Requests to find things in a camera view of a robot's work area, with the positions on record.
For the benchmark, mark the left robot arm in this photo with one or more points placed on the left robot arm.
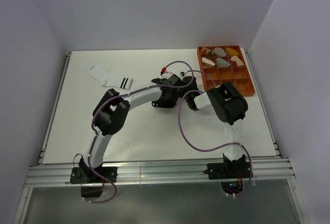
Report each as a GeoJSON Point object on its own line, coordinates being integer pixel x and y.
{"type": "Point", "coordinates": [109, 117]}

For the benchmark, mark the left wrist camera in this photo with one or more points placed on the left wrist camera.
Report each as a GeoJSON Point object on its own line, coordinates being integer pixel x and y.
{"type": "Point", "coordinates": [165, 74]}

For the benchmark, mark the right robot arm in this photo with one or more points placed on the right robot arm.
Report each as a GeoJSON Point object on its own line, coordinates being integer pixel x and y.
{"type": "Point", "coordinates": [230, 107]}

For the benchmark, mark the yellow rolled sock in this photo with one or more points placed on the yellow rolled sock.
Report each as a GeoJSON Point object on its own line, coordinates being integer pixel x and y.
{"type": "Point", "coordinates": [231, 52]}

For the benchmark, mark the brown orange rolled sock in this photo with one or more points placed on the brown orange rolled sock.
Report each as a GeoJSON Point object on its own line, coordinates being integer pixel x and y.
{"type": "Point", "coordinates": [206, 52]}

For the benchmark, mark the aluminium front rail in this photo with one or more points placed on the aluminium front rail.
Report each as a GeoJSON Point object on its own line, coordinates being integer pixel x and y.
{"type": "Point", "coordinates": [157, 172]}

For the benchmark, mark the white brown rolled sock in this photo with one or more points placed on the white brown rolled sock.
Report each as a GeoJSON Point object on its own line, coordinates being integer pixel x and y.
{"type": "Point", "coordinates": [208, 63]}

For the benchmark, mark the pink maroon rolled sock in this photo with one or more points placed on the pink maroon rolled sock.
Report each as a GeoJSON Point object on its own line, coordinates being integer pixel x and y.
{"type": "Point", "coordinates": [236, 62]}

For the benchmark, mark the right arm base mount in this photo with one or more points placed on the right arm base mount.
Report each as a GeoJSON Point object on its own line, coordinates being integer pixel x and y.
{"type": "Point", "coordinates": [228, 170]}

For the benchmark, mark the grey teal rolled sock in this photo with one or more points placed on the grey teal rolled sock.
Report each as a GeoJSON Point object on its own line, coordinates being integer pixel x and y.
{"type": "Point", "coordinates": [222, 63]}

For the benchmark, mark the orange compartment tray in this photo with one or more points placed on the orange compartment tray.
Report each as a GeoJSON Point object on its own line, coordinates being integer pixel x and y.
{"type": "Point", "coordinates": [238, 76]}

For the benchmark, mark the grey white rolled sock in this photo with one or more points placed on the grey white rolled sock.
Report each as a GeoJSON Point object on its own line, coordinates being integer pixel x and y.
{"type": "Point", "coordinates": [218, 51]}

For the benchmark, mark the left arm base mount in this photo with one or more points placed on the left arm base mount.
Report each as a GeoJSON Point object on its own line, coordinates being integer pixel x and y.
{"type": "Point", "coordinates": [79, 177]}

